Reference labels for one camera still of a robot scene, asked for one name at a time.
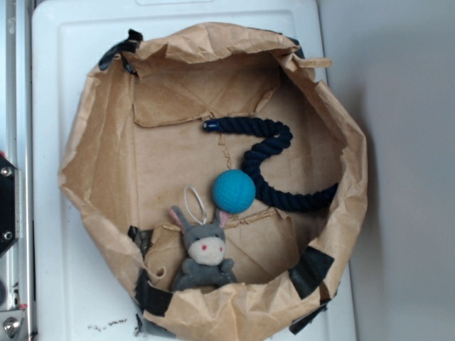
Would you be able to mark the brown paper bag bin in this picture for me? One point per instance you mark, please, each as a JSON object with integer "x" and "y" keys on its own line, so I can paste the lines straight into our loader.
{"x": 158, "y": 115}

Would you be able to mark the gray plush donkey toy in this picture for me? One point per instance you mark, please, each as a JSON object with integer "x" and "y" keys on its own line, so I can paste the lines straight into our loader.
{"x": 205, "y": 243}

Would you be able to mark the blue foam ball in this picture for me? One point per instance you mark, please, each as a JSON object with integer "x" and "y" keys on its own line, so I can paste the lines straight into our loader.
{"x": 233, "y": 191}

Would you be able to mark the aluminum rail frame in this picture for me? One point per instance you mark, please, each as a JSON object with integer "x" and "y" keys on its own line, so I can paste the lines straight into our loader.
{"x": 18, "y": 303}

